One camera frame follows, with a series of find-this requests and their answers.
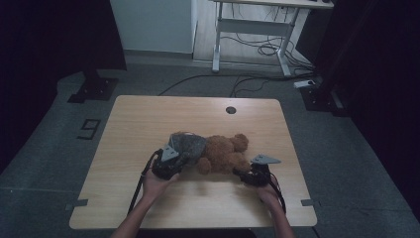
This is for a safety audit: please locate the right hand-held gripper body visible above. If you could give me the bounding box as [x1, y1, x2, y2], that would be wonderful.
[242, 154, 282, 187]

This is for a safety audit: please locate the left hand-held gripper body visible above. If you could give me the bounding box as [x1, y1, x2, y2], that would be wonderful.
[151, 143, 191, 181]

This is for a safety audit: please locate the brown teddy bear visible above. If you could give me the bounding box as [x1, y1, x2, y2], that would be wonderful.
[171, 131, 254, 176]

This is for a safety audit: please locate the grey fluffy towel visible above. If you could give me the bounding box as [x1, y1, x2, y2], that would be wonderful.
[167, 131, 209, 167]

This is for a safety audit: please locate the person's right hand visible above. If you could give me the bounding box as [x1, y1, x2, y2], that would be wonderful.
[257, 178, 282, 210]

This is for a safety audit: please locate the person's left hand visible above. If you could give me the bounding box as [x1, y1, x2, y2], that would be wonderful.
[141, 166, 181, 205]

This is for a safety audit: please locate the grey tape piece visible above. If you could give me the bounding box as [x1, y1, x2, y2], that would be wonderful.
[64, 198, 90, 212]
[300, 198, 322, 208]

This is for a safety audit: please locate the black stand base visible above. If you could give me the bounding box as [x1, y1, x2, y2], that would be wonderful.
[66, 68, 120, 104]
[299, 81, 352, 117]

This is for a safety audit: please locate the white power strip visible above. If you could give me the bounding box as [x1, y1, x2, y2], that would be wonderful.
[293, 79, 317, 89]

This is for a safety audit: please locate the white partition panel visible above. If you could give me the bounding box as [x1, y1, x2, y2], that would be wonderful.
[109, 0, 198, 56]

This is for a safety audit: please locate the black curtain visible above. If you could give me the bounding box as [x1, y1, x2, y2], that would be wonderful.
[310, 0, 420, 214]
[0, 0, 128, 175]

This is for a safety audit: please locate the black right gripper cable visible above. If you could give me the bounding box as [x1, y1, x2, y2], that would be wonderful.
[267, 171, 288, 215]

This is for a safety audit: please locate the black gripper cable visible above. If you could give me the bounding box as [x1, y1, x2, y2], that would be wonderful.
[267, 171, 288, 215]
[127, 149, 164, 215]

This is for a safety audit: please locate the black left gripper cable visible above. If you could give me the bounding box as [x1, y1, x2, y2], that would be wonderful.
[127, 149, 164, 215]

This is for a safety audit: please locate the long black floor cable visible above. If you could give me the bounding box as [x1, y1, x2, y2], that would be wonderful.
[157, 72, 320, 99]

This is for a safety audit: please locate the bundle of black cables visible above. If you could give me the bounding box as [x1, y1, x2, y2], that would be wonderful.
[220, 3, 315, 72]

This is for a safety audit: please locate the white desk frame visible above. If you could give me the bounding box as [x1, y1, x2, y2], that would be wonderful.
[211, 0, 335, 78]

